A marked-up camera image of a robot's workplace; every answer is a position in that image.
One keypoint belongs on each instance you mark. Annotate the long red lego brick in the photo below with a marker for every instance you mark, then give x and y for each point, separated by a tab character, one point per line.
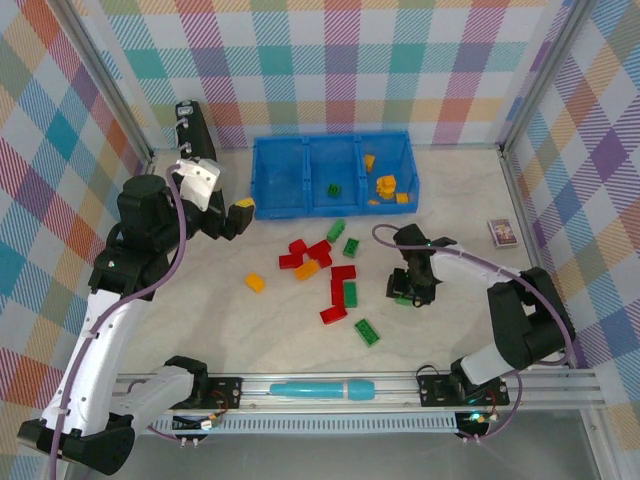
333	315
288	261
343	272
320	248
337	294

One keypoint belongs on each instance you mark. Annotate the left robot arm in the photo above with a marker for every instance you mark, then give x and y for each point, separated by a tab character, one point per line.
115	340

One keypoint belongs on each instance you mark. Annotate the round yellow lego piece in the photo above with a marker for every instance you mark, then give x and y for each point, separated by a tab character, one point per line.
386	187

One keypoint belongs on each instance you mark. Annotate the aluminium side rail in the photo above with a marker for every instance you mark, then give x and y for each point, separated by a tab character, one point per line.
147	167
525	220

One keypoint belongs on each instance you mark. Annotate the small green lego brick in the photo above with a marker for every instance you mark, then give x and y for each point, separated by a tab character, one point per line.
351	247
334	190
404	301

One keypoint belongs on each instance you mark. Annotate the teal marker pen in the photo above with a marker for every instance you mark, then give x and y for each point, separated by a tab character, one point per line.
320	390

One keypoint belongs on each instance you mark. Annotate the small yellow lego brick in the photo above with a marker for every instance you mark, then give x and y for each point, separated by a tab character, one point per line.
402	198
369	162
255	282

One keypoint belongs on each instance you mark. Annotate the blue three-compartment bin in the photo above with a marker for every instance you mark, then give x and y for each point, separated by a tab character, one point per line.
280	175

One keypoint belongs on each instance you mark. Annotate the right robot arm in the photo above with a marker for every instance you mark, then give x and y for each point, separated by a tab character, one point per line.
530	330

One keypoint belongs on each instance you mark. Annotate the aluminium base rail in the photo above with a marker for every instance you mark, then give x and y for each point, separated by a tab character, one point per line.
390	406

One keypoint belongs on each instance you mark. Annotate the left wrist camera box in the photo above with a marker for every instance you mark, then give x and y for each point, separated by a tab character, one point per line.
200	180

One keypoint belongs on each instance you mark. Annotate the playing card box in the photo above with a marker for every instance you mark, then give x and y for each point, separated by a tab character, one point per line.
502	233

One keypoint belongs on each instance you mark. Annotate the aluminium frame post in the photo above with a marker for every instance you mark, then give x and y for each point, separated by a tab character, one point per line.
107	75
546	75

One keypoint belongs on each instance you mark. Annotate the long green lego brick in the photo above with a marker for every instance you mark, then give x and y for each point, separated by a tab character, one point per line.
350	294
367	332
336	231

